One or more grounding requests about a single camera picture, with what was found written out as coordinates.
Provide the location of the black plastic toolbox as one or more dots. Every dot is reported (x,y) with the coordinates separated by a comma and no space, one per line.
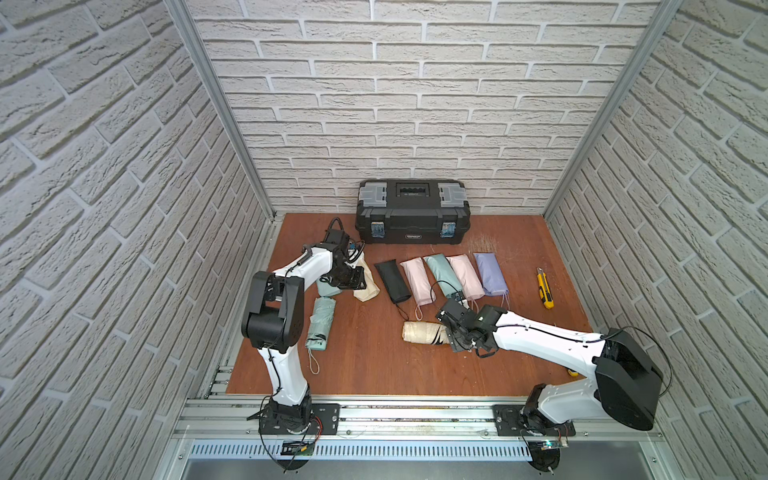
(412,211)

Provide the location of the lavender sleeved umbrella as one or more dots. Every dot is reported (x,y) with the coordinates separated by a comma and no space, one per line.
(491,276)

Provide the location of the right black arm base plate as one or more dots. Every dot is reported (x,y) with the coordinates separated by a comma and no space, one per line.
(510,421)

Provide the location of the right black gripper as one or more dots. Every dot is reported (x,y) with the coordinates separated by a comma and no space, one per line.
(454,342)

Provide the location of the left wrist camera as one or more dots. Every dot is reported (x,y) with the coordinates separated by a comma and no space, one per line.
(337,237)

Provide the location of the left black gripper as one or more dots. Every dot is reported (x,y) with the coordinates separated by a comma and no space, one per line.
(350,279)

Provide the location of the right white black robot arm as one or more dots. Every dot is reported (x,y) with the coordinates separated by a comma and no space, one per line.
(619,379)

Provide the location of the light pink sleeved umbrella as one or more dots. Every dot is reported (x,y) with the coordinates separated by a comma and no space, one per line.
(469,280)

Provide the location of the yellow utility knife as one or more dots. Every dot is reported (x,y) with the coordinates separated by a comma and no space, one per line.
(544,289)

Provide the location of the cream sleeved umbrella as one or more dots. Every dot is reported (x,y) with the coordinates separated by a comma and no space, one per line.
(425,333)

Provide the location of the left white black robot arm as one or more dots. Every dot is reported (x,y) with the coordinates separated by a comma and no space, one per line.
(273,322)

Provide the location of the black sleeved umbrella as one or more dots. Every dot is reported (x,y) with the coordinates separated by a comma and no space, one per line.
(394,284)

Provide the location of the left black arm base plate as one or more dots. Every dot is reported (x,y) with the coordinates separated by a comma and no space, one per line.
(323,419)

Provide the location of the mint green sleeved umbrella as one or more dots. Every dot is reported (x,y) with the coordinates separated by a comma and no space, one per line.
(445,277)

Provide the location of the aluminium mounting rail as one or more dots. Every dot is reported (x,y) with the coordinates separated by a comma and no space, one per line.
(377,428)

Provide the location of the cream umbrella sleeve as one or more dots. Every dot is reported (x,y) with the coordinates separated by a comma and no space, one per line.
(371,290)

